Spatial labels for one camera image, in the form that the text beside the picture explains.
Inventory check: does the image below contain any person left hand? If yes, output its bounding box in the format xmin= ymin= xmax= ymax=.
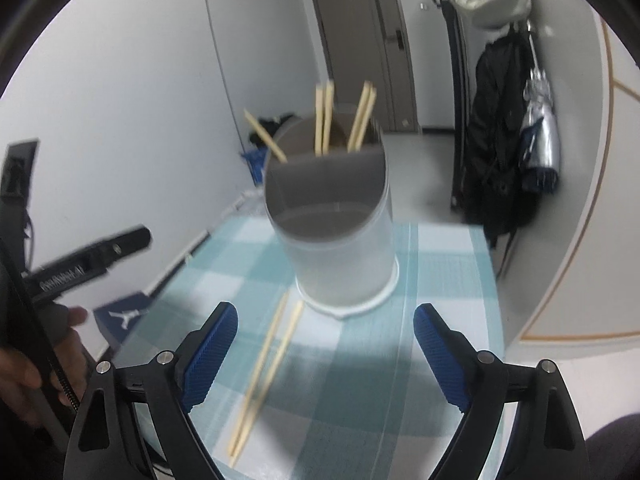
xmin=1 ymin=307 xmax=89 ymax=428

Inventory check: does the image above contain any navy jordan shoe box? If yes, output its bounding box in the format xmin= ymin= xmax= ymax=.
xmin=93 ymin=292 xmax=152 ymax=352

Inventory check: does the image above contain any teal checkered tablecloth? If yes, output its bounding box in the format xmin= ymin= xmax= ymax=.
xmin=115 ymin=217 xmax=503 ymax=479

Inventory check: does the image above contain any black hanging jacket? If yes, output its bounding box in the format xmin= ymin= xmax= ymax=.
xmin=462 ymin=32 xmax=541 ymax=247

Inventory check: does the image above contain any white utensil holder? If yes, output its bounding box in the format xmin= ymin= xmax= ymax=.
xmin=264 ymin=113 xmax=399 ymax=320

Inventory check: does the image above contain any blue facial cardboard box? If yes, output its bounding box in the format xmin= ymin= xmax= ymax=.
xmin=241 ymin=148 xmax=268 ymax=186

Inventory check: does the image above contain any silver folded umbrella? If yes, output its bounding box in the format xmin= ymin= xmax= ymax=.
xmin=518 ymin=20 xmax=561 ymax=195

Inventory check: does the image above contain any black framed glass door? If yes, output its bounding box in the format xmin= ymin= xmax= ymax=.
xmin=440 ymin=0 xmax=470 ymax=211

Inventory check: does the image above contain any black clothes pile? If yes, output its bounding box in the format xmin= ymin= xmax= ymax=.
xmin=258 ymin=114 xmax=296 ymax=136

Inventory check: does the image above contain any grey entrance door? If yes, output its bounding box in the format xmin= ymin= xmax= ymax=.
xmin=311 ymin=0 xmax=419 ymax=133

